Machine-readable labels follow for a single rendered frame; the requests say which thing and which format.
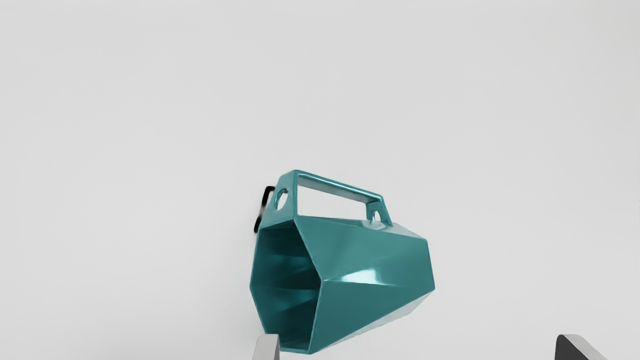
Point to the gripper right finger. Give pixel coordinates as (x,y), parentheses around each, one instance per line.
(575,350)

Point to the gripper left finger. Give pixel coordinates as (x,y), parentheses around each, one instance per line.
(266,348)

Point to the teal faceted mug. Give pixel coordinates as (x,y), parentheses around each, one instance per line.
(370,270)

